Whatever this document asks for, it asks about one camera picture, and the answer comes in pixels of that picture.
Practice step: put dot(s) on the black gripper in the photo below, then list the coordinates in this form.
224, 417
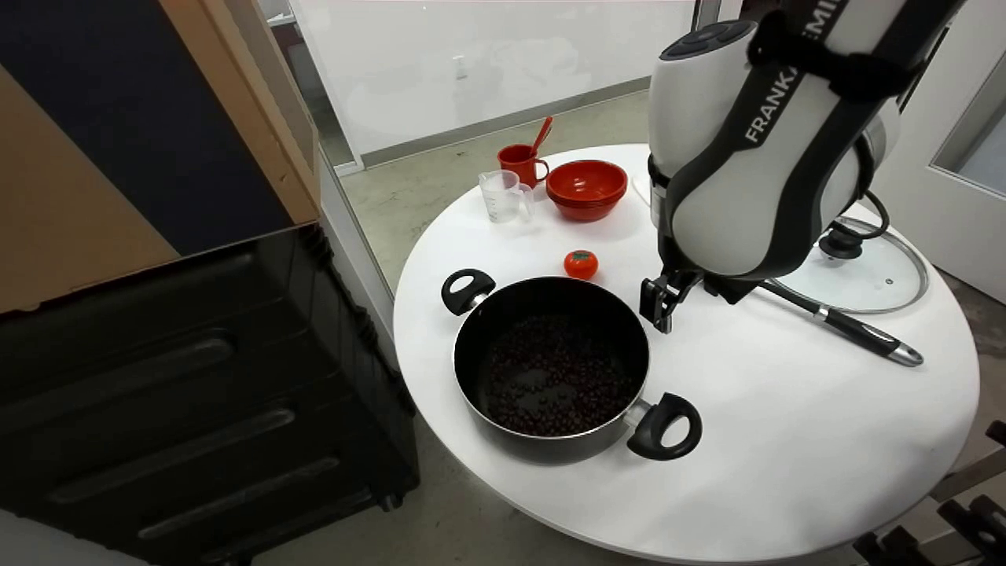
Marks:
662, 297

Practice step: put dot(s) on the black cooking pot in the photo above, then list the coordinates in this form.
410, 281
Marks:
555, 363

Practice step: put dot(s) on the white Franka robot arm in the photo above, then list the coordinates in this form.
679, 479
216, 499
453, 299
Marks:
764, 129

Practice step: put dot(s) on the glass pot lid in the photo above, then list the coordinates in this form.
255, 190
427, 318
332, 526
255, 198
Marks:
860, 269

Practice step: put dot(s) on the small orange tomato toy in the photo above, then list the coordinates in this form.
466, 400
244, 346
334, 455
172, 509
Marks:
582, 265

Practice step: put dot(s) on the red bowl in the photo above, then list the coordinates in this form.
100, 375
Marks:
586, 190

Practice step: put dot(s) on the white round table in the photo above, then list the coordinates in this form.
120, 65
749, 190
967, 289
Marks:
810, 441

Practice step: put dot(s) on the clear glass cup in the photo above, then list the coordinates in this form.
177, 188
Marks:
506, 195

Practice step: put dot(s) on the red mug with spoon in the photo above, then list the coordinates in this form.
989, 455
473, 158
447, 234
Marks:
528, 158

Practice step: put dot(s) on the black serving spoon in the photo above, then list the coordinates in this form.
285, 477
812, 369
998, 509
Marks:
849, 328

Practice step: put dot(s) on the black drawer cabinet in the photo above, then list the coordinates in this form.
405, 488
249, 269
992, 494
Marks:
203, 413

